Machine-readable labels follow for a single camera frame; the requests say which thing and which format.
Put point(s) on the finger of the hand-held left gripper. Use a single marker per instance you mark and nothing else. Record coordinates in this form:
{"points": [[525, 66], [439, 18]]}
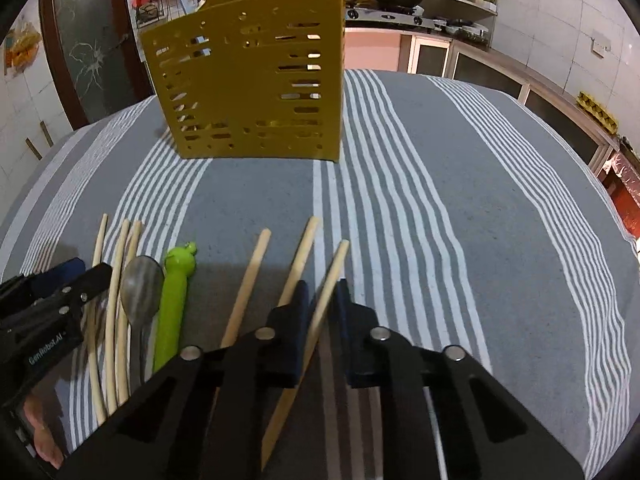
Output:
{"points": [[95, 280], [70, 267]]}

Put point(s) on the person's left hand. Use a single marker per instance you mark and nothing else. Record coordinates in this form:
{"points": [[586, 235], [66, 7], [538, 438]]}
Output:
{"points": [[45, 435]]}

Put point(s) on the yellow perforated utensil holder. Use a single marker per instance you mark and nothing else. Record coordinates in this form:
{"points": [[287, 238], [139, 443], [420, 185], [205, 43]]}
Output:
{"points": [[250, 95]]}

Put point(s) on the wooden sticks against wall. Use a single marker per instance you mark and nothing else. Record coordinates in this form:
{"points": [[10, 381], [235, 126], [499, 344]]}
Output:
{"points": [[40, 142]]}

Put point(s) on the red cloth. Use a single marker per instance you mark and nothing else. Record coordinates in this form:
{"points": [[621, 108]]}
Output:
{"points": [[625, 185]]}

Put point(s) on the steel gas stove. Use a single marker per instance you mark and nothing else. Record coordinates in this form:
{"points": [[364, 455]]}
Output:
{"points": [[390, 16]]}

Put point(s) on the yellow egg tray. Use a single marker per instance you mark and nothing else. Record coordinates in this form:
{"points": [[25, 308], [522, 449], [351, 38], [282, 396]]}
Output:
{"points": [[597, 110]]}

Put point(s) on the pale wooden chopstick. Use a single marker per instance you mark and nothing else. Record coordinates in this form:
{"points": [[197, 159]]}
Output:
{"points": [[247, 285], [300, 260], [116, 270], [327, 290], [134, 237], [100, 240]]}

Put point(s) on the white wall socket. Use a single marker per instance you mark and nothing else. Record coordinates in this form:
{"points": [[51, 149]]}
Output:
{"points": [[600, 42]]}

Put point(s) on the grey plastic spoon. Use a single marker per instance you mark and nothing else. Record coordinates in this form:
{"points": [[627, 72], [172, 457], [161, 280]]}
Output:
{"points": [[142, 290]]}

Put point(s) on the hanging yellow bag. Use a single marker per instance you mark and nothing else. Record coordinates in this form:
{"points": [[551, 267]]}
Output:
{"points": [[20, 45]]}

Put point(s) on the green plastic utensil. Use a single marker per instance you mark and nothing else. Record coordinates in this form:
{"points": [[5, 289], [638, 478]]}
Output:
{"points": [[172, 305]]}

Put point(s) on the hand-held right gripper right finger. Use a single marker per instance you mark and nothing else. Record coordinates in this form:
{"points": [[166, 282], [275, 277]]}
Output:
{"points": [[350, 335]]}

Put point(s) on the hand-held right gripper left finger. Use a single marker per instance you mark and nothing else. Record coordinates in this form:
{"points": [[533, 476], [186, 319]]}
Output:
{"points": [[295, 330]]}

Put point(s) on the wooden door with glass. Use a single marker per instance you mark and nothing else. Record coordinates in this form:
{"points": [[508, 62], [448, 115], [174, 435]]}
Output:
{"points": [[80, 45]]}

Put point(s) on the grey striped tablecloth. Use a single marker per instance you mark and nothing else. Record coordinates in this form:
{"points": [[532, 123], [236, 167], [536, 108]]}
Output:
{"points": [[450, 235]]}

